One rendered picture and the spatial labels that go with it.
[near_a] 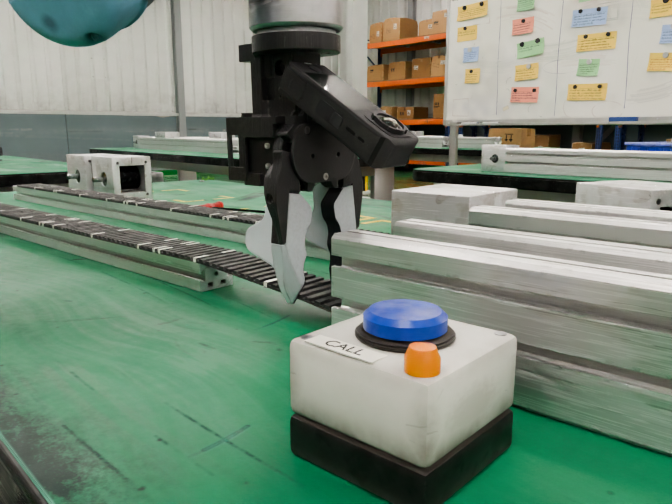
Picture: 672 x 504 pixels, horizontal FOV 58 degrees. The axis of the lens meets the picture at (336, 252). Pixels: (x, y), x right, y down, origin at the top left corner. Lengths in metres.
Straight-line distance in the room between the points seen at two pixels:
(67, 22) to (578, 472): 0.37
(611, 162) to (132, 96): 10.96
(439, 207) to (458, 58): 3.43
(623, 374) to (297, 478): 0.17
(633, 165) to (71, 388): 1.85
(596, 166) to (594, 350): 1.80
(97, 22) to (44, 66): 11.44
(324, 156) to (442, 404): 0.28
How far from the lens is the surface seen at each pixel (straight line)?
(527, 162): 2.22
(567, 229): 0.54
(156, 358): 0.45
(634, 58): 3.47
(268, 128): 0.48
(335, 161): 0.50
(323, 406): 0.28
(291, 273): 0.48
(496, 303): 0.36
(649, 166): 2.06
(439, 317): 0.28
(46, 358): 0.47
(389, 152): 0.43
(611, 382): 0.34
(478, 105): 3.89
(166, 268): 0.66
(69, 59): 12.00
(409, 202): 0.61
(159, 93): 12.64
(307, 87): 0.47
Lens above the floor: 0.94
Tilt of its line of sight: 12 degrees down
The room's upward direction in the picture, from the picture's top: straight up
